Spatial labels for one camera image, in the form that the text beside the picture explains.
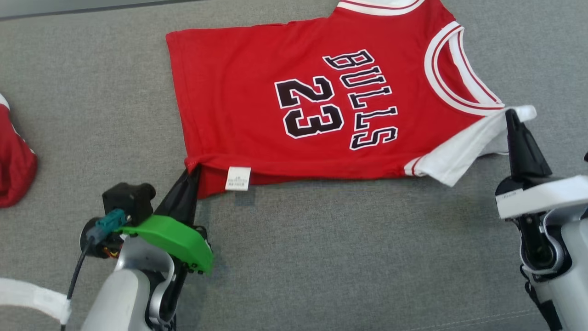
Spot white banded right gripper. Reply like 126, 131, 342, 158
495, 109, 588, 220

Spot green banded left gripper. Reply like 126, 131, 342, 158
117, 164, 215, 276

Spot red shorts white stripes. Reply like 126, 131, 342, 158
0, 94, 38, 209

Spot black cable teal connector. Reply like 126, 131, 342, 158
61, 209, 127, 331

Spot red Bulls 23 jersey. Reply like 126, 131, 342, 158
166, 0, 537, 200

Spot white strap on cable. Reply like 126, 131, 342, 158
0, 277, 72, 325

